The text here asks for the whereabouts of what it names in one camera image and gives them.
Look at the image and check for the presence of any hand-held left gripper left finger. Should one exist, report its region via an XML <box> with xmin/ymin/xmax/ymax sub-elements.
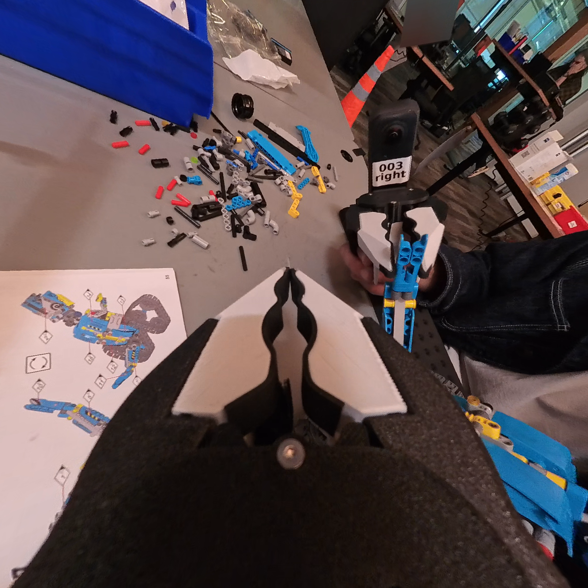
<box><xmin>171</xmin><ymin>268</ymin><xmax>291</xmax><ymax>435</ymax></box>

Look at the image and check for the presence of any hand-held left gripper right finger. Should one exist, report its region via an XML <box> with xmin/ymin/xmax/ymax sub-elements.
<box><xmin>291</xmin><ymin>269</ymin><xmax>409</xmax><ymax>436</ymax></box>

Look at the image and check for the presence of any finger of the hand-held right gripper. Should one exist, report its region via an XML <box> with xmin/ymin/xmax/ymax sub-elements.
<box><xmin>404</xmin><ymin>206</ymin><xmax>446</xmax><ymax>279</ymax></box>
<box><xmin>356</xmin><ymin>211</ymin><xmax>401</xmax><ymax>286</ymax></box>

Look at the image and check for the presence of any blue brick robot arm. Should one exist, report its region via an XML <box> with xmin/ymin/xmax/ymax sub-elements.
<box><xmin>383</xmin><ymin>233</ymin><xmax>429</xmax><ymax>353</ymax></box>

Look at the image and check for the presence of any blue toy brick robot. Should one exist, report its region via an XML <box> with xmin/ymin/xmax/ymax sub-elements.
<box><xmin>294</xmin><ymin>394</ymin><xmax>588</xmax><ymax>560</ymax></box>

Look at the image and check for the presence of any grey desk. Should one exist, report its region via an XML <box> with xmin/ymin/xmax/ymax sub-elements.
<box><xmin>0</xmin><ymin>0</ymin><xmax>465</xmax><ymax>460</ymax></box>

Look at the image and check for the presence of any person's right hand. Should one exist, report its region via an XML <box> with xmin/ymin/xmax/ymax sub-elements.
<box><xmin>339</xmin><ymin>243</ymin><xmax>386</xmax><ymax>296</ymax></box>

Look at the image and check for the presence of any orange traffic cone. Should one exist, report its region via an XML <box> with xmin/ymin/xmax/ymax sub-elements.
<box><xmin>341</xmin><ymin>44</ymin><xmax>396</xmax><ymax>128</ymax></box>

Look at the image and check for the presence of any pile of small brick parts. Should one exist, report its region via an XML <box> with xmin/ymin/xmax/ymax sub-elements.
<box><xmin>109</xmin><ymin>109</ymin><xmax>338</xmax><ymax>251</ymax></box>

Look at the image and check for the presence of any crumpled white paper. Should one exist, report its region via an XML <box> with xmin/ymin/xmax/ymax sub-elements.
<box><xmin>222</xmin><ymin>49</ymin><xmax>300</xmax><ymax>89</ymax></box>

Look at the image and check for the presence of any black toy wheel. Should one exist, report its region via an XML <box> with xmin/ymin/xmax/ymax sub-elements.
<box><xmin>231</xmin><ymin>93</ymin><xmax>256</xmax><ymax>121</ymax></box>

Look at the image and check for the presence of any crumpled clear plastic bag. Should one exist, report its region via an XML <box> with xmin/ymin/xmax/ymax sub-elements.
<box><xmin>207</xmin><ymin>0</ymin><xmax>285</xmax><ymax>58</ymax></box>

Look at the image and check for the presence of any open instruction booklet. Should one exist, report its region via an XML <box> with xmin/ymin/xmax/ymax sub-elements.
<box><xmin>0</xmin><ymin>268</ymin><xmax>188</xmax><ymax>584</ymax></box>

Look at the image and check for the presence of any blue plastic bin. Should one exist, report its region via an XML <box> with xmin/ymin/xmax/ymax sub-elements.
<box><xmin>0</xmin><ymin>0</ymin><xmax>214</xmax><ymax>127</ymax></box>

